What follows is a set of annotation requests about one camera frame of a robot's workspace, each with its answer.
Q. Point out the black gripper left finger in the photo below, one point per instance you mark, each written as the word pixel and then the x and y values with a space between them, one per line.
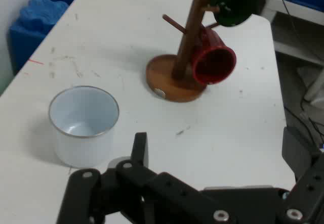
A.
pixel 131 191

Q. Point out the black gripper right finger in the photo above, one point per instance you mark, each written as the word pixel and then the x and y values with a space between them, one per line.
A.
pixel 307 183

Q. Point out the green mug with black inside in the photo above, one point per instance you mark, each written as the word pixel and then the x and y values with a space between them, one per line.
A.
pixel 235 4

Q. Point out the white enamel mug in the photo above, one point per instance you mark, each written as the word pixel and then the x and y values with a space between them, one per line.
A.
pixel 81 123

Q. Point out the red mug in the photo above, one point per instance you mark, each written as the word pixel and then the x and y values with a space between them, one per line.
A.
pixel 215 64

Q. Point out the white shelf unit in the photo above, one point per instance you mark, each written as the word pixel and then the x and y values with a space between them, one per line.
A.
pixel 293 32

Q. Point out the brown wooden mug tree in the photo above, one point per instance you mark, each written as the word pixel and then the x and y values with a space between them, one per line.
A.
pixel 187 44

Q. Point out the green foam mat piece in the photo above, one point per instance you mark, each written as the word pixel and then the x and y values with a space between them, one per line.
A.
pixel 3 87

